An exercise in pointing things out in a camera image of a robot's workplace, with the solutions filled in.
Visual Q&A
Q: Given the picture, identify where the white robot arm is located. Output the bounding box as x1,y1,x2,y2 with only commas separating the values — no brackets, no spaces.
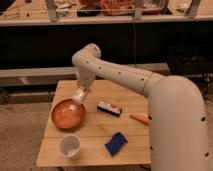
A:
72,43,209,171

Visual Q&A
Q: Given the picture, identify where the orange ceramic bowl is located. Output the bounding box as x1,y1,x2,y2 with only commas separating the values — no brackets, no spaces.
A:
51,99,86,129

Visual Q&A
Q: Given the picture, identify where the wooden table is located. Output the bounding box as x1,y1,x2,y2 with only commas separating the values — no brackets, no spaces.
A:
37,80,150,167

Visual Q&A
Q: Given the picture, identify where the white paper cup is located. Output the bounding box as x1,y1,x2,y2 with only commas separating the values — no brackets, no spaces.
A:
59,134,80,160

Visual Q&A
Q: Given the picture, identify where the blue sponge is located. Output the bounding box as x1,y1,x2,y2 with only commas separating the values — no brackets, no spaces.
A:
105,132,128,156

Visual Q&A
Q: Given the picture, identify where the orange carrot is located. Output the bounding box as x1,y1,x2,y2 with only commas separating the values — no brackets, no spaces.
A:
130,114,148,125

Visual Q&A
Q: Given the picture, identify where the long background workbench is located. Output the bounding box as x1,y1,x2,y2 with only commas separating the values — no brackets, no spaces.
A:
0,0,213,27

